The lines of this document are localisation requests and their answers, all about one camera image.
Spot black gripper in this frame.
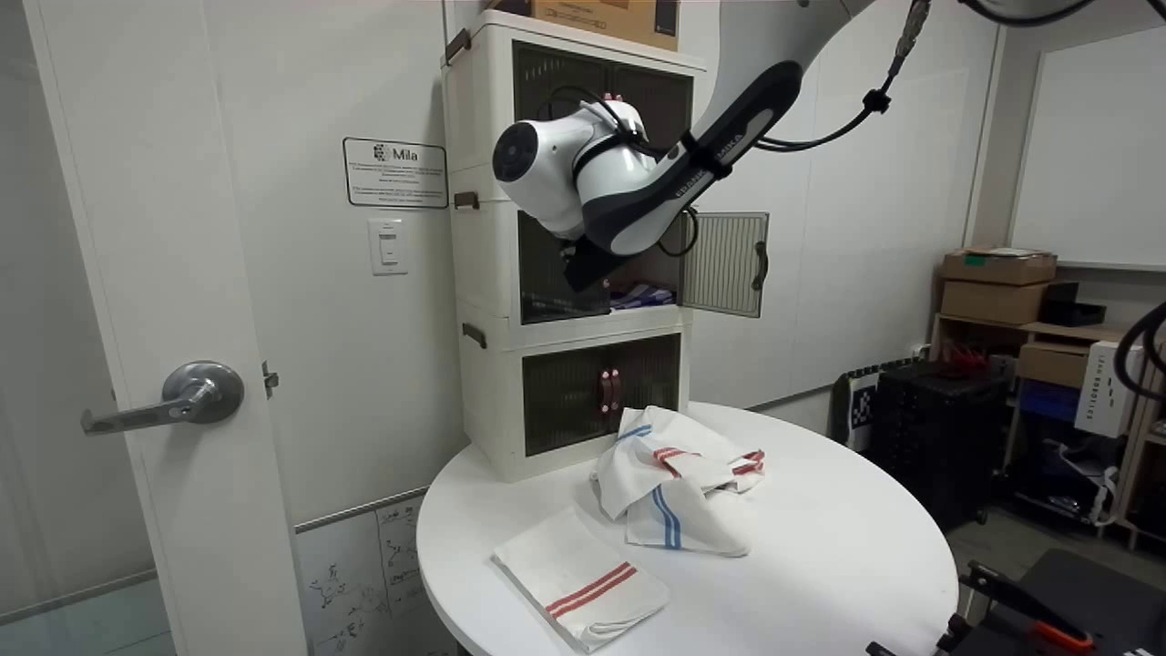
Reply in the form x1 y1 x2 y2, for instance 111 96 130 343
561 239 624 291

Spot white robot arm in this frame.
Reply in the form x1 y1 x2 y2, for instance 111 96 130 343
493 0 870 291

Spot blue items inside cabinet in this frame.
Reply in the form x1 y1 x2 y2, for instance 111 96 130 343
609 286 678 311

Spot white stacked cabinet unit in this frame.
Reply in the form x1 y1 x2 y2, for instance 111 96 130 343
441 10 701 477

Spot cardboard box on cabinet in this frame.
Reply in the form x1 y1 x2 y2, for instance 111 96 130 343
480 0 678 51

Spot white door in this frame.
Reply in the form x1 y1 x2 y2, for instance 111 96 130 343
23 0 305 656

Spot crumpled red-striped white towel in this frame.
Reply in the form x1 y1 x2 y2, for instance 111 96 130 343
647 415 764 496

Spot crumpled blue-striped white towel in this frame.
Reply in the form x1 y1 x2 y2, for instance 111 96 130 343
595 405 752 557

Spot folded red-striped white towel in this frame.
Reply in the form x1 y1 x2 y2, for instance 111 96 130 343
494 509 669 654

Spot cardboard box on shelf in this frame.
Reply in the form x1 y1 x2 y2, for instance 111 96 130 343
939 251 1058 330

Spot black crate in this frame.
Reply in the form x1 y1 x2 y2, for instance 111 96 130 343
867 365 1005 531

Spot whiteboard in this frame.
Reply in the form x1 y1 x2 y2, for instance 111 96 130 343
1013 31 1166 270

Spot wooden shelf unit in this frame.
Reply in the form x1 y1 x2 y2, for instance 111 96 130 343
933 319 1139 537

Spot white product box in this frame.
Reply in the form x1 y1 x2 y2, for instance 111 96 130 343
1076 338 1132 437

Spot white light switch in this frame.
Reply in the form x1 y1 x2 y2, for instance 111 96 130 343
369 220 409 276

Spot wall name sign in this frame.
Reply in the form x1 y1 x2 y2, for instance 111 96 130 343
343 138 448 211

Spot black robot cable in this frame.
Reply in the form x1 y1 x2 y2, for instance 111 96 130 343
654 0 1166 260

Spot silver door lever handle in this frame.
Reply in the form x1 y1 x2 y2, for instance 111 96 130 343
80 362 243 433

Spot red-handled black tool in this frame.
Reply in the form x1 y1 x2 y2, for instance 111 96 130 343
937 560 1097 656

